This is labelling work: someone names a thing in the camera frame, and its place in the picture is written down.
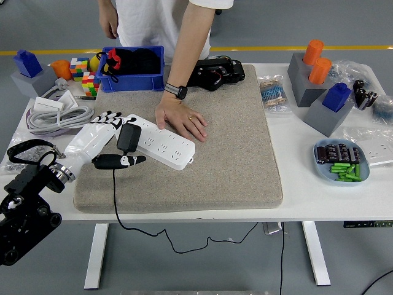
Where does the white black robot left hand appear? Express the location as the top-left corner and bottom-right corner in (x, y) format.
(63, 110), (147, 182)

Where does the grey square block base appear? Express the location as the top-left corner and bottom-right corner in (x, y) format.
(10, 65), (58, 99)
(303, 90), (354, 138)

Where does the clear bag of screws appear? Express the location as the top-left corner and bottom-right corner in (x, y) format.
(1, 136), (47, 175)

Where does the round black pouch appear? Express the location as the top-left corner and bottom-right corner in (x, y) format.
(131, 48), (163, 76)

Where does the person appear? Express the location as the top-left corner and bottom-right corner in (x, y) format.
(116, 0), (235, 62)

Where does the light blue plate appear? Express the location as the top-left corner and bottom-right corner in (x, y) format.
(313, 138), (370, 187)

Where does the grey-brown mat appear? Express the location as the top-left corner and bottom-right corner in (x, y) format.
(72, 63), (284, 214)

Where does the black mechanical device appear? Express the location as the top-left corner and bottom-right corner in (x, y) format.
(186, 55), (246, 92)

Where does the multicolour puzzle cube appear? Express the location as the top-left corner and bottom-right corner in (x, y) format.
(81, 71), (101, 98)
(69, 57), (90, 82)

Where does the grey power strip cable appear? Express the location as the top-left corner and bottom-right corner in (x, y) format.
(26, 84), (96, 136)

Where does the black plug adapter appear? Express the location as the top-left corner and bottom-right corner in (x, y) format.
(116, 122), (142, 153)

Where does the white power strip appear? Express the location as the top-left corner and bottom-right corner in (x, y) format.
(122, 114), (197, 171)

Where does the grey box under table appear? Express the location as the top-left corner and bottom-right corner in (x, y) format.
(262, 221), (283, 236)

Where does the white flat square panel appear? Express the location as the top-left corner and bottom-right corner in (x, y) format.
(56, 90), (77, 111)

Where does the black floor cable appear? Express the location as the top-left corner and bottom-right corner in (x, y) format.
(360, 269), (393, 295)

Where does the clear bag of small parts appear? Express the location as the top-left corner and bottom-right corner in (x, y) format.
(330, 58), (377, 87)

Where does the thin black plug cord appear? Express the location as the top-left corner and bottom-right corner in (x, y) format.
(112, 149), (260, 254)

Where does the orange cup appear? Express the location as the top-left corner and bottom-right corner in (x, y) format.
(50, 60), (74, 79)

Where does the orange cylinder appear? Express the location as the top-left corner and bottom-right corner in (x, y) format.
(302, 39), (325, 66)
(308, 57), (332, 85)

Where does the black hanging cable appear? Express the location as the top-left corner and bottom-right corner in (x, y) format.
(278, 221), (286, 295)

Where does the person's left hand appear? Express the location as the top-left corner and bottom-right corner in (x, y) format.
(155, 95), (209, 143)

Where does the black pouch with red trim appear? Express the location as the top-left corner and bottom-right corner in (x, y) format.
(96, 47), (134, 83)

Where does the bag of blue resistors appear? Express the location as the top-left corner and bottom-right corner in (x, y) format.
(370, 93), (393, 125)

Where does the black wristwatch grey strap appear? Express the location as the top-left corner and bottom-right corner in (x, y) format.
(164, 82), (189, 100)

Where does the blue plastic bin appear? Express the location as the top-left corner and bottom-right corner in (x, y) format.
(95, 45), (166, 93)

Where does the white table leg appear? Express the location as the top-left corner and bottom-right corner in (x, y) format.
(302, 221), (332, 286)
(84, 223), (109, 290)

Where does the small white box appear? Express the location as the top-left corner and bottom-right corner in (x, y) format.
(32, 95), (64, 113)

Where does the white wall socket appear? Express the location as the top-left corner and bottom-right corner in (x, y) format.
(358, 140), (393, 167)

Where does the clear plastic socket bag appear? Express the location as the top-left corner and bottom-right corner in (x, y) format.
(342, 125), (393, 168)

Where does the blue bottle-shaped block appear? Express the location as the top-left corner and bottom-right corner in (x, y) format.
(12, 49), (43, 78)
(321, 82), (352, 113)

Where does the clear bag of resistors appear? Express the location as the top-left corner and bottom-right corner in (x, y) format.
(257, 74), (292, 115)

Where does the grey two-hole block base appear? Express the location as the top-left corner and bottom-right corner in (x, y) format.
(287, 52), (332, 108)

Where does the black table control panel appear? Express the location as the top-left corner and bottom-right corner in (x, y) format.
(343, 220), (393, 229)

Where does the person's right hand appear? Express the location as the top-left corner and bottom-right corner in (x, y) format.
(98, 12), (119, 40)

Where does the grey cable plug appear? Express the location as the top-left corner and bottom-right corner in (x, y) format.
(56, 76), (71, 92)

